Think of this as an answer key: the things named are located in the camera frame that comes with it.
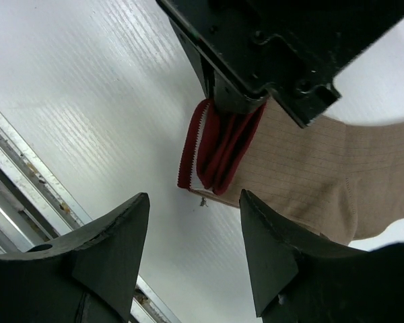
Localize taupe sock with maroon cuff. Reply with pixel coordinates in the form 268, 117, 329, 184
178, 99, 404, 245

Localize aluminium front rail frame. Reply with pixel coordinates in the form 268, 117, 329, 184
0, 113, 177, 322

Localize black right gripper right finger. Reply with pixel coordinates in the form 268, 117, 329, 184
240, 190, 404, 322

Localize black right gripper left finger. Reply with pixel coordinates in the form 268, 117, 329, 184
0, 192, 150, 322

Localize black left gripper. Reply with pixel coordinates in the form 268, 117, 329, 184
158, 0, 404, 127

